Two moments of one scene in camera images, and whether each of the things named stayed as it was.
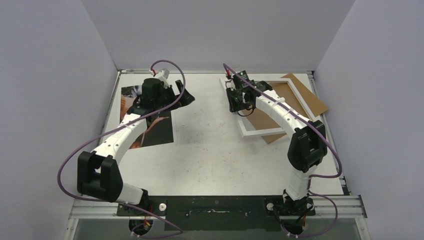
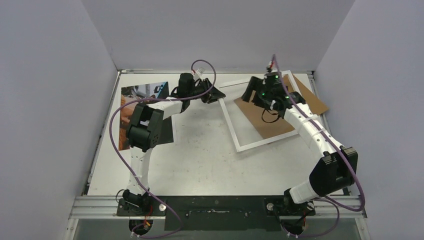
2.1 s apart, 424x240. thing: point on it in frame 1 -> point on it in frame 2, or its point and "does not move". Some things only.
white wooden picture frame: (299, 92) -> (249, 146)
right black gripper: (234, 100) -> (259, 88)
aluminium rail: (344, 207) does not move
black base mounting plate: (220, 213) does not move
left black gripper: (185, 99) -> (214, 94)
